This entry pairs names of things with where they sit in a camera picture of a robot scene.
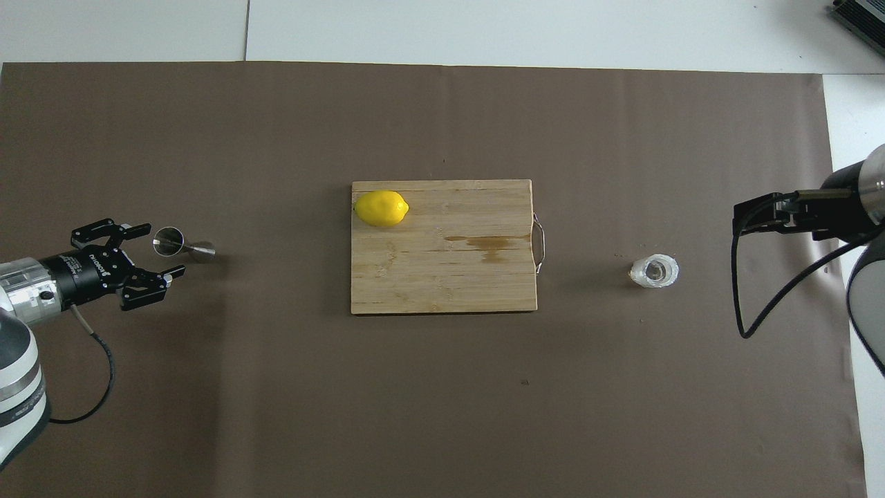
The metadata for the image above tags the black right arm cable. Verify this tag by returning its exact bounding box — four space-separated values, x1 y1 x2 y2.
731 197 885 340

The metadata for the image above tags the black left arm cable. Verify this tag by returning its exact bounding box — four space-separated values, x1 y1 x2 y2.
48 304 115 424

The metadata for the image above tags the steel double jigger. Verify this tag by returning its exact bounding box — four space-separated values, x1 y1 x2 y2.
153 226 216 264

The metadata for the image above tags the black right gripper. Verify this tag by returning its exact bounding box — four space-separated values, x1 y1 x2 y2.
733 160 880 243

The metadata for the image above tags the yellow lemon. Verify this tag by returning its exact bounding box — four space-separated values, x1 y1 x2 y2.
353 190 410 228

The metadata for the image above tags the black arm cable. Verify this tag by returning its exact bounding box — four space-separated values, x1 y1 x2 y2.
731 197 885 340
48 304 115 424

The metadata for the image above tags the clear plastic cup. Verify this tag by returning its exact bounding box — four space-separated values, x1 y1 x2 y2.
631 254 680 289

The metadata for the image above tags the wooden cutting board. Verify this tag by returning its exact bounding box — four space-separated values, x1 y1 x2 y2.
351 179 547 315

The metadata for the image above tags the grey vented device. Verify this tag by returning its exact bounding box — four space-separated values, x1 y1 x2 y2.
830 0 885 39

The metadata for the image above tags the brown paper table mat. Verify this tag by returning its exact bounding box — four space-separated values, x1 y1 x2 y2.
0 61 868 498

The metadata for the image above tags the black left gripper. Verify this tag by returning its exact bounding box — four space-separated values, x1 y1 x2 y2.
38 218 187 311

